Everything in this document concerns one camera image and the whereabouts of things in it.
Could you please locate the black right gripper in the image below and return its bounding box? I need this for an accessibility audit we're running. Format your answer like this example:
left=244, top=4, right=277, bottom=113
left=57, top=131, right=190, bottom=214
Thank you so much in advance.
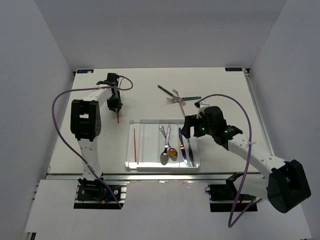
left=180, top=114, right=215, bottom=139

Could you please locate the orange chopstick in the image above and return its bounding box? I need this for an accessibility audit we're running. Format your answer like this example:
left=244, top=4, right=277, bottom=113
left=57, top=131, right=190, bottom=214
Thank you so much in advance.
left=116, top=108, right=120, bottom=124
left=133, top=128, right=138, bottom=163

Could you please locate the pink handled fork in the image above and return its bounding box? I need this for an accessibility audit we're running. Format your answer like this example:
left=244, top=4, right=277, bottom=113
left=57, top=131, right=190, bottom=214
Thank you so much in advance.
left=177, top=99, right=186, bottom=118

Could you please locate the rainbow iridescent knife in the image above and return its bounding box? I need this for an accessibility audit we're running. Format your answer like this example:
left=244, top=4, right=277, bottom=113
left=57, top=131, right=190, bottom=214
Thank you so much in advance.
left=178, top=127, right=189, bottom=167

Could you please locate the green handled fork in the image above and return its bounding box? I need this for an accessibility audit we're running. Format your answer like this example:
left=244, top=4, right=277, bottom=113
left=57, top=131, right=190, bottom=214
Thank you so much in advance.
left=166, top=96, right=202, bottom=104

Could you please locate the rainbow iridescent spoon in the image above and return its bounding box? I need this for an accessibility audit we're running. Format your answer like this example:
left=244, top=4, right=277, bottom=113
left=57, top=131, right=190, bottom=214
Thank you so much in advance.
left=168, top=147, right=178, bottom=159

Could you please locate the ornate silver knife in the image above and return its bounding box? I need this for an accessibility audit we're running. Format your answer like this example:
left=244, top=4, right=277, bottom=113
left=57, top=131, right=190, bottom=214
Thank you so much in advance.
left=187, top=138, right=195, bottom=167

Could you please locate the black handled spoon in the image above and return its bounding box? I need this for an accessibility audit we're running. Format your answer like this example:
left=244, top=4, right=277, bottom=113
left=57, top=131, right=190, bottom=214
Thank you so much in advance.
left=158, top=125, right=173, bottom=161

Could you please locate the pink handled spoon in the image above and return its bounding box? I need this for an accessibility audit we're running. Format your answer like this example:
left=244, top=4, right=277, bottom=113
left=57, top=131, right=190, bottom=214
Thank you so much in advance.
left=160, top=124, right=171, bottom=165

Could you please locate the black handled fork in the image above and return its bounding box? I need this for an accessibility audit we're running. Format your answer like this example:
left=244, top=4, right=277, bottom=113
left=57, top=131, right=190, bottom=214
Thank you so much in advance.
left=157, top=85, right=180, bottom=100

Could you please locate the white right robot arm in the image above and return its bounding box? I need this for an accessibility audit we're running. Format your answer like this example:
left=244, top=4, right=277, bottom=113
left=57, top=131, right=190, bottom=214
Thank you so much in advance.
left=180, top=106, right=311, bottom=214

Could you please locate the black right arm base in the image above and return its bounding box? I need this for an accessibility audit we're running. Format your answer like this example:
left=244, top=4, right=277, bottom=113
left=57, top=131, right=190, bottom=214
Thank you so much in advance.
left=203, top=172, right=258, bottom=213

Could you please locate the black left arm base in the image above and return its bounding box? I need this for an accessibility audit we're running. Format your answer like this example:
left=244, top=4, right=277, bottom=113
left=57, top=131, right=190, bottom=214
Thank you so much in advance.
left=73, top=178, right=126, bottom=210

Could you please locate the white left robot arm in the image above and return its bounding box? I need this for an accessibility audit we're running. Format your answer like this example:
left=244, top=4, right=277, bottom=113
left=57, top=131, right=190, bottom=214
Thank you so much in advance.
left=70, top=73, right=123, bottom=181

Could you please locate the white divided cutlery tray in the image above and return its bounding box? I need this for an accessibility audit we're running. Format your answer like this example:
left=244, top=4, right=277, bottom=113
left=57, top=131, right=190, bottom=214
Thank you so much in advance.
left=124, top=119, right=200, bottom=172

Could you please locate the blue label sticker left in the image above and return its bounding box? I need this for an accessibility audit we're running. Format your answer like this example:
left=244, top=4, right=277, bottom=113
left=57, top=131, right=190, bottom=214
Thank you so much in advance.
left=76, top=69, right=94, bottom=74

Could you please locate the blue label sticker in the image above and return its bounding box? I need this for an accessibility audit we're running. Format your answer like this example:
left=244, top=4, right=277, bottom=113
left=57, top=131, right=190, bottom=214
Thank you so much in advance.
left=76, top=69, right=94, bottom=74
left=224, top=67, right=243, bottom=72

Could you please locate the blue label sticker right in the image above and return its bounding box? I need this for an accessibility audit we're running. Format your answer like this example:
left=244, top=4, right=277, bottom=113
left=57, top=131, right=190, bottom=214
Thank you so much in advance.
left=224, top=67, right=243, bottom=72

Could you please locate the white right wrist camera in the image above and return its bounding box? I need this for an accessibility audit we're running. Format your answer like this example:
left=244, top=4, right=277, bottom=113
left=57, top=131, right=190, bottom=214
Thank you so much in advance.
left=194, top=100, right=210, bottom=113

